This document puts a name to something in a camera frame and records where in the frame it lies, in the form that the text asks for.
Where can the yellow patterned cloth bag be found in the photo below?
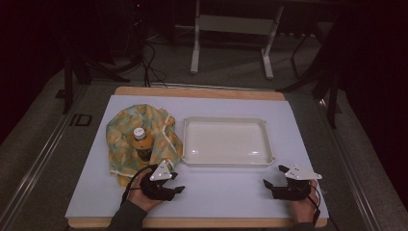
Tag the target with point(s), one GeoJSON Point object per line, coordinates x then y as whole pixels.
{"type": "Point", "coordinates": [123, 144]}

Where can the white metal desk frame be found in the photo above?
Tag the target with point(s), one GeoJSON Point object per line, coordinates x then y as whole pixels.
{"type": "Point", "coordinates": [235, 25]}

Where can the black tripod stand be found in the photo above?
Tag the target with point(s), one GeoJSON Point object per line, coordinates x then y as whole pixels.
{"type": "Point", "coordinates": [80, 70]}

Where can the white plastic tray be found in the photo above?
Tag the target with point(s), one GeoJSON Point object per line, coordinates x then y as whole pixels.
{"type": "Point", "coordinates": [226, 144]}

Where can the person's right hand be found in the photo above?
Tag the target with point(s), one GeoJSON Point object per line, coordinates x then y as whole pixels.
{"type": "Point", "coordinates": [304, 210]}

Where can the orange juice bottle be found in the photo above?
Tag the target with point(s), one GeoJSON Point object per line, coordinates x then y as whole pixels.
{"type": "Point", "coordinates": [143, 146]}

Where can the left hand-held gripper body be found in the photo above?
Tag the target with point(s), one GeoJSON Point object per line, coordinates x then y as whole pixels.
{"type": "Point", "coordinates": [160, 174]}

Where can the person's left hand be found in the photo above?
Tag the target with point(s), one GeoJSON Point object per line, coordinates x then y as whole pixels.
{"type": "Point", "coordinates": [138, 195]}

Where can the black metal stand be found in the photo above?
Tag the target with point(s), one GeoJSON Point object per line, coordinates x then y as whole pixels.
{"type": "Point", "coordinates": [327, 80]}

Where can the white table mat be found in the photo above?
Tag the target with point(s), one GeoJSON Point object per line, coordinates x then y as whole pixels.
{"type": "Point", "coordinates": [224, 192]}

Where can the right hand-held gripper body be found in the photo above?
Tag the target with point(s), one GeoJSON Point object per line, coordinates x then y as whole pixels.
{"type": "Point", "coordinates": [301, 174]}

